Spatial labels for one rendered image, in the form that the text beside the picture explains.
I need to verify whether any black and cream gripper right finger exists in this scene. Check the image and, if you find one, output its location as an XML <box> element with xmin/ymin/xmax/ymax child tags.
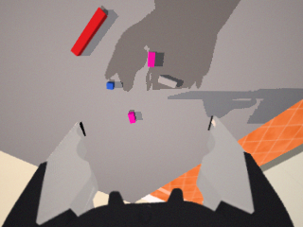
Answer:
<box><xmin>196</xmin><ymin>115</ymin><xmax>294</xmax><ymax>227</ymax></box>

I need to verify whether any red rod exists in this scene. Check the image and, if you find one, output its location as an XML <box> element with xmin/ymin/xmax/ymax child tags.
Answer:
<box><xmin>71</xmin><ymin>8</ymin><xmax>108</xmax><ymax>56</ymax></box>

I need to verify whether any magenta rod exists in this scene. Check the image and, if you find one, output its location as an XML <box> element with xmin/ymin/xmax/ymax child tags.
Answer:
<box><xmin>148</xmin><ymin>52</ymin><xmax>155</xmax><ymax>67</ymax></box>
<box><xmin>128</xmin><ymin>112</ymin><xmax>135</xmax><ymax>123</ymax></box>

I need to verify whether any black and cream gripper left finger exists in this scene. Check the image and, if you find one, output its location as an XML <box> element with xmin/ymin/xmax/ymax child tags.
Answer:
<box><xmin>2</xmin><ymin>122</ymin><xmax>98</xmax><ymax>227</ymax></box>

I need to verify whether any small blue cube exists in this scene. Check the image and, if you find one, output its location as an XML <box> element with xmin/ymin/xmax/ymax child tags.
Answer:
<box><xmin>107</xmin><ymin>81</ymin><xmax>115</xmax><ymax>90</ymax></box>

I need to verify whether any grey rectangular block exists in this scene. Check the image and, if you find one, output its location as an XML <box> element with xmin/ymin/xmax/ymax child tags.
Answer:
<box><xmin>158</xmin><ymin>76</ymin><xmax>177</xmax><ymax>88</ymax></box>

